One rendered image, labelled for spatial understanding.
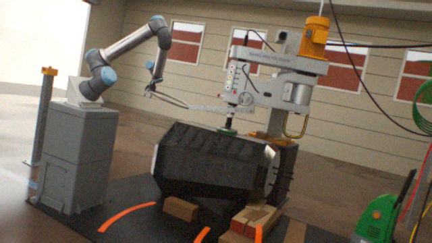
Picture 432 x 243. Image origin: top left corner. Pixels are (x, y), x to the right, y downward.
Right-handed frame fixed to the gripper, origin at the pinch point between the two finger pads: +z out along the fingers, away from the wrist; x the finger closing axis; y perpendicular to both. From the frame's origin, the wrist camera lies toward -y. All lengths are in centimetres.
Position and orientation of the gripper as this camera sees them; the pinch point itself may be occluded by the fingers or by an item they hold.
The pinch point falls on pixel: (147, 96)
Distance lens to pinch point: 312.3
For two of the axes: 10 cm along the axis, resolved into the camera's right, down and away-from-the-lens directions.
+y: 3.4, 2.7, -9.0
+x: 8.5, 3.2, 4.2
